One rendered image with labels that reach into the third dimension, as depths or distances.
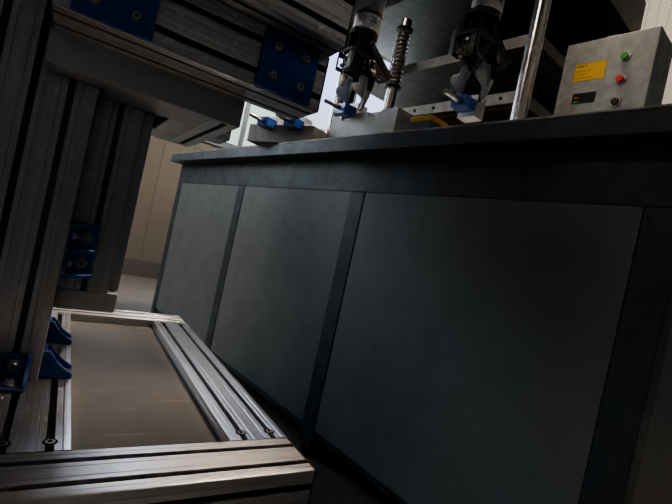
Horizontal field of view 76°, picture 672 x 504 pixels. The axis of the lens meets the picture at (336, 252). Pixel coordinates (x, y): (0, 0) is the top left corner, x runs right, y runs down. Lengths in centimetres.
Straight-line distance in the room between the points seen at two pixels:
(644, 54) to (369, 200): 117
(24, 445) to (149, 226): 305
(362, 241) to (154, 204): 271
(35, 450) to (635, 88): 183
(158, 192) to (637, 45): 302
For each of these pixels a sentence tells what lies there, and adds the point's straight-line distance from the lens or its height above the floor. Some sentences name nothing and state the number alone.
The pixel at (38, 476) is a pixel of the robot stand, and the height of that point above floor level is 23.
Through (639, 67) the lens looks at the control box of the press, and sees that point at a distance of 189.
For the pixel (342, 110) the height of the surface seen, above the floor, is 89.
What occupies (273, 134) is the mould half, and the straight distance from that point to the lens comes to 140.
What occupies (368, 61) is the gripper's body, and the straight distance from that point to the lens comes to 129.
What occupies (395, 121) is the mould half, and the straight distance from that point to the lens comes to 111.
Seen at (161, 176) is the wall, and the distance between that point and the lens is 362.
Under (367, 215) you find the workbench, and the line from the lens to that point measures 106.
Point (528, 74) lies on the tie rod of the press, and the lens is 190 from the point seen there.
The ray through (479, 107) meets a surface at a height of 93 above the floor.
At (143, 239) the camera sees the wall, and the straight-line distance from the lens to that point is 362.
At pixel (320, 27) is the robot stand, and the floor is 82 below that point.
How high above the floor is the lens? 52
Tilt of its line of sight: level
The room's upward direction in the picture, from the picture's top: 12 degrees clockwise
